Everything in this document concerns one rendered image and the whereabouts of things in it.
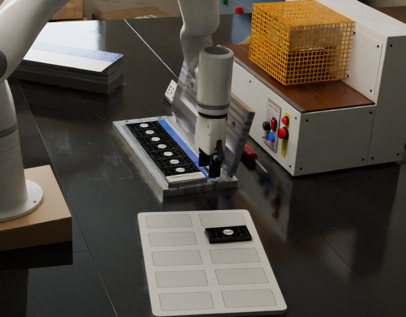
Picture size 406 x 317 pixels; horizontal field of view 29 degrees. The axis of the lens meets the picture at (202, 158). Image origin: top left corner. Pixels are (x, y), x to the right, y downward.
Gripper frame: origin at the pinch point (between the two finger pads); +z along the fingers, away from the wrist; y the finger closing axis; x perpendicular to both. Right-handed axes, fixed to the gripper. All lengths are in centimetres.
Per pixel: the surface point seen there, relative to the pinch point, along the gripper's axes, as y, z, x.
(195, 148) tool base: -14.7, 1.9, 2.1
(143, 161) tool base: -10.9, 1.9, -14.3
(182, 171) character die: -0.6, 0.9, -7.1
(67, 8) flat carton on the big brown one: -331, 52, 42
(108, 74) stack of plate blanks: -66, -2, -8
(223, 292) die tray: 48, 3, -17
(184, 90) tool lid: -33.7, -7.7, 5.9
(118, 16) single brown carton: -349, 64, 82
